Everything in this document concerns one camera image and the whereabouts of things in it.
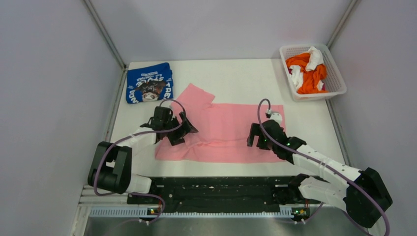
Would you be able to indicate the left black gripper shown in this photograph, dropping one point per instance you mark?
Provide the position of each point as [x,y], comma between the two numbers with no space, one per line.
[186,128]

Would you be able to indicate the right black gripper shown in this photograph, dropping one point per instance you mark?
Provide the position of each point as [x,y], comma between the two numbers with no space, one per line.
[255,130]

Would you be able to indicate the pink t-shirt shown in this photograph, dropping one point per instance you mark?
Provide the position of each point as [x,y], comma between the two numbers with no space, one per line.
[222,134]

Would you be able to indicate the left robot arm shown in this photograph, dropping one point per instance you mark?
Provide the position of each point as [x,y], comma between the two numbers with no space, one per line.
[111,168]

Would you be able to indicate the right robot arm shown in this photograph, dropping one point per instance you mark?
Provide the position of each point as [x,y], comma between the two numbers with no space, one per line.
[361,194]

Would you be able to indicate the folded blue graphic t-shirt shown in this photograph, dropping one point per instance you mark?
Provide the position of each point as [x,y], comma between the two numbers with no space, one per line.
[150,83]

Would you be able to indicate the orange t-shirt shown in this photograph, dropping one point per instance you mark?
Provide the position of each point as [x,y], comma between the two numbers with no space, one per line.
[306,82]

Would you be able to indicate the white plastic basket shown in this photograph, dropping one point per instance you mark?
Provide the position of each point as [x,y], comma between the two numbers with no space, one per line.
[333,82]

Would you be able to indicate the white t-shirt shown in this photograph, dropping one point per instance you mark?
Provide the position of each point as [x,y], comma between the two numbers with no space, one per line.
[315,59]

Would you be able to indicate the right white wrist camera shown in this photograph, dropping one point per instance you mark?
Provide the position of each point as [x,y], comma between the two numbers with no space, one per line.
[275,116]

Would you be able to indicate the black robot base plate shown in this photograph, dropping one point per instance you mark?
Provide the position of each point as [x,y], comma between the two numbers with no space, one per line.
[225,197]

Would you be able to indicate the aluminium frame rail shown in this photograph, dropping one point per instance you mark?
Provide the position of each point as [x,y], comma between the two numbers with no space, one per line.
[104,33]

